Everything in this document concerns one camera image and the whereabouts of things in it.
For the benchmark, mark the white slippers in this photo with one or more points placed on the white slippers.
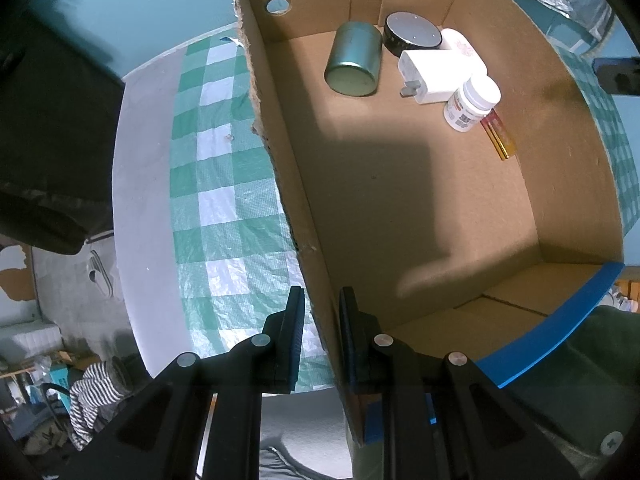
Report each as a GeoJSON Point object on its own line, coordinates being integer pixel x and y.
{"type": "Point", "coordinates": [102, 275]}

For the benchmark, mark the green tin can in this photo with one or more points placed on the green tin can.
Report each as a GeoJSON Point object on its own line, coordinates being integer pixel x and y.
{"type": "Point", "coordinates": [352, 57]}

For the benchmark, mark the white charger adapter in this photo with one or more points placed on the white charger adapter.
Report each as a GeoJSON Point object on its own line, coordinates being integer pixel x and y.
{"type": "Point", "coordinates": [435, 74]}

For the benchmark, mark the cardboard box with blue edge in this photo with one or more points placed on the cardboard box with blue edge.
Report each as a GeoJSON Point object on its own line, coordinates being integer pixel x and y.
{"type": "Point", "coordinates": [400, 185]}

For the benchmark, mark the red and gold slim bar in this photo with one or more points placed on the red and gold slim bar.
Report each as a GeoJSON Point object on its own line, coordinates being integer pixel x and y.
{"type": "Point", "coordinates": [500, 136]}

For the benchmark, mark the striped cloth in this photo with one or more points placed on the striped cloth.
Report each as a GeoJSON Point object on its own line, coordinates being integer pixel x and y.
{"type": "Point", "coordinates": [95, 396]}

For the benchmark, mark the black round puck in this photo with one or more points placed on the black round puck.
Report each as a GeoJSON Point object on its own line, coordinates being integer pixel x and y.
{"type": "Point", "coordinates": [412, 30]}

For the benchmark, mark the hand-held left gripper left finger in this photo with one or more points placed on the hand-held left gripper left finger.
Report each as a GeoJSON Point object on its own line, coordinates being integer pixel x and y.
{"type": "Point", "coordinates": [295, 340]}

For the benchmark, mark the teal box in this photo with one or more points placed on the teal box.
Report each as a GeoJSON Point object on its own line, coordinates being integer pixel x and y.
{"type": "Point", "coordinates": [57, 375]}

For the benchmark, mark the white pill bottle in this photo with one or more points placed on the white pill bottle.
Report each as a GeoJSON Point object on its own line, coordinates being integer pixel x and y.
{"type": "Point", "coordinates": [470, 104]}

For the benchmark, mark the green checked tablecloth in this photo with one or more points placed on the green checked tablecloth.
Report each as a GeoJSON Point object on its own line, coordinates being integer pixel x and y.
{"type": "Point", "coordinates": [220, 240]}

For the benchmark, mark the dark cloth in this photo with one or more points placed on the dark cloth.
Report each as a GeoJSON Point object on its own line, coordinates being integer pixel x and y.
{"type": "Point", "coordinates": [50, 160]}

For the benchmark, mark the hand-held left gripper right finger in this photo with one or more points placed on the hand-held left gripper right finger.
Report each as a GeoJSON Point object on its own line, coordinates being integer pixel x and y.
{"type": "Point", "coordinates": [350, 347]}

